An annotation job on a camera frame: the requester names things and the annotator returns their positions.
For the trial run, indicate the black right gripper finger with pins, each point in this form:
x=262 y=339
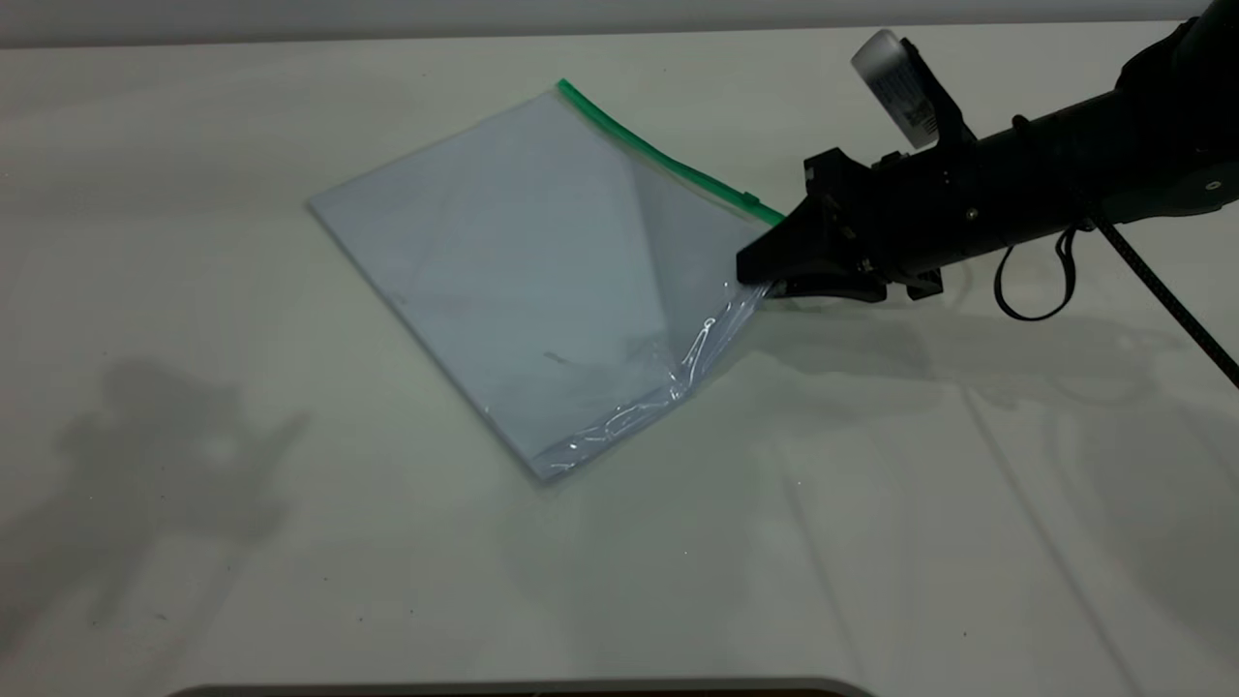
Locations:
x=803 y=247
x=842 y=287

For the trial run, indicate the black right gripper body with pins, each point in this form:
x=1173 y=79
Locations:
x=910 y=213

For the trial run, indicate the transparent bag with green zipper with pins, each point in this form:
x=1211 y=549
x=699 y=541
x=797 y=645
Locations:
x=542 y=281

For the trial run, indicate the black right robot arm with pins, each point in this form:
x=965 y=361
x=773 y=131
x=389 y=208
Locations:
x=1113 y=165

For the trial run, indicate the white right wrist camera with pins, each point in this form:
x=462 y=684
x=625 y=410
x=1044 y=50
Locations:
x=900 y=82

